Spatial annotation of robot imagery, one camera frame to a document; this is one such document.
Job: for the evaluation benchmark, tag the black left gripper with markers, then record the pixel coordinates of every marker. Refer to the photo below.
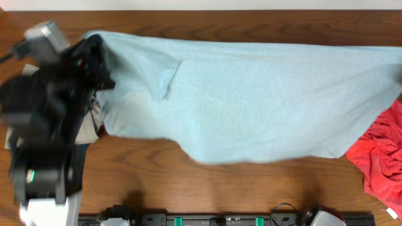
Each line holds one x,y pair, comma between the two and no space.
95,63

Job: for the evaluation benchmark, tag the light blue t-shirt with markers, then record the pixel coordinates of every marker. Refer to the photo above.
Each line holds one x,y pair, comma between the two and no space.
233,102

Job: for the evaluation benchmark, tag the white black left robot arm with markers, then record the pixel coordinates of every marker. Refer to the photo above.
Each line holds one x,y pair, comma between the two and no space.
45,111

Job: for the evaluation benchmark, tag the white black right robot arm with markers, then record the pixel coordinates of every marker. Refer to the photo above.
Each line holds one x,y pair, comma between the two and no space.
320,215

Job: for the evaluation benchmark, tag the beige folded shirt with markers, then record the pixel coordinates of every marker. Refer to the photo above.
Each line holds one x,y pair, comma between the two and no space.
88,132

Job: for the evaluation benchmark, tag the red t-shirt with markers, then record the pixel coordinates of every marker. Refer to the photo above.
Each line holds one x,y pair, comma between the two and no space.
377,153

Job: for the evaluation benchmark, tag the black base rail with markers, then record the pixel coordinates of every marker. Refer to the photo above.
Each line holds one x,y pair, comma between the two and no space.
160,219

